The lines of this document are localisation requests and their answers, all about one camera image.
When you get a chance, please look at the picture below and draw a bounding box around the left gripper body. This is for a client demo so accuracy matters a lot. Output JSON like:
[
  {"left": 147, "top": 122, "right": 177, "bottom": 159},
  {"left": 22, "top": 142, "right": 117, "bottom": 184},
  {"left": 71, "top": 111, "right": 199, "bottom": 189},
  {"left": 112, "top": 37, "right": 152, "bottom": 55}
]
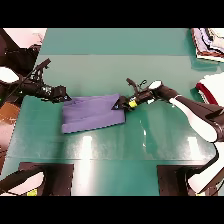
[{"left": 48, "top": 85, "right": 73, "bottom": 104}]

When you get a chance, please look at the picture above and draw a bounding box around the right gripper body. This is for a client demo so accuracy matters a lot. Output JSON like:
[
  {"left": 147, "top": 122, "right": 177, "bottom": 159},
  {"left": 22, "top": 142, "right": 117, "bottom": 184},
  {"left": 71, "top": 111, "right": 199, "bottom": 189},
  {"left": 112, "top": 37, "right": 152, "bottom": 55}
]
[{"left": 111, "top": 95, "right": 140, "bottom": 111}]

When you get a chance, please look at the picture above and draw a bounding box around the purple T-shirt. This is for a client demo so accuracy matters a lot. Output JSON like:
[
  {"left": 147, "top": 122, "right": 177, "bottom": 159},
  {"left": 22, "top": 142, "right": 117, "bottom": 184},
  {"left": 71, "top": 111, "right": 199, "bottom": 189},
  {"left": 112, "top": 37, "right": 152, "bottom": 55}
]
[{"left": 61, "top": 93, "right": 127, "bottom": 135}]

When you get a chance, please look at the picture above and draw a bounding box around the red garment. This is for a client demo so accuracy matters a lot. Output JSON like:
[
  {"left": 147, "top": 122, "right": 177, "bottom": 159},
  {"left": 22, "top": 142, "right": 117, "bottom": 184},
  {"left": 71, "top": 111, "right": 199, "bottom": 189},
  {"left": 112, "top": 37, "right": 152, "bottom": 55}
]
[{"left": 195, "top": 82, "right": 222, "bottom": 106}]

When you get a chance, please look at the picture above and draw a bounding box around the white garment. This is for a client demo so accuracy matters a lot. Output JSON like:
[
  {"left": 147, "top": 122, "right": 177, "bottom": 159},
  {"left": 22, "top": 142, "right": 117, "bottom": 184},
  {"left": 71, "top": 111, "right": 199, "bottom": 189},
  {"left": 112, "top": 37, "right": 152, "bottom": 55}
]
[{"left": 199, "top": 71, "right": 224, "bottom": 101}]

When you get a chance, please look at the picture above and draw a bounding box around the heap of clothes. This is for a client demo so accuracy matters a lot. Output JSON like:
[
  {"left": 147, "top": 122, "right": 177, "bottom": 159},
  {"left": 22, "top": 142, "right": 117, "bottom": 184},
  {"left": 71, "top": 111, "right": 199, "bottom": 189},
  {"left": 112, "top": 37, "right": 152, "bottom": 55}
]
[{"left": 190, "top": 27, "right": 224, "bottom": 64}]

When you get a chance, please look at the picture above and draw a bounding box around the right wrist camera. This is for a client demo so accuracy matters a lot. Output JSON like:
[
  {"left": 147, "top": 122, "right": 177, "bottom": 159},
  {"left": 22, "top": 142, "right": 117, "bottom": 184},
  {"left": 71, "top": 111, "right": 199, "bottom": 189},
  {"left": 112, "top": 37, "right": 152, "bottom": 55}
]
[{"left": 125, "top": 77, "right": 148, "bottom": 95}]

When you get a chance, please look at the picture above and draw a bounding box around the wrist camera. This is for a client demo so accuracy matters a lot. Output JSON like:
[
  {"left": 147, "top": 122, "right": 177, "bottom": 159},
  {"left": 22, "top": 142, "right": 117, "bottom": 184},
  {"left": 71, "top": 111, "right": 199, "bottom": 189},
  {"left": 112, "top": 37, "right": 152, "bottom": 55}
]
[
  {"left": 31, "top": 58, "right": 52, "bottom": 83},
  {"left": 125, "top": 77, "right": 148, "bottom": 95}
]

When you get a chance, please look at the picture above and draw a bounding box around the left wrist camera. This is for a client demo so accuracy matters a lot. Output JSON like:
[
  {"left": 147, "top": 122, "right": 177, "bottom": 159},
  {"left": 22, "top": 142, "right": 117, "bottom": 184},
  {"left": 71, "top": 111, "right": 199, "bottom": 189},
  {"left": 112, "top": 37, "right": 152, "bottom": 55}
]
[{"left": 31, "top": 58, "right": 52, "bottom": 83}]

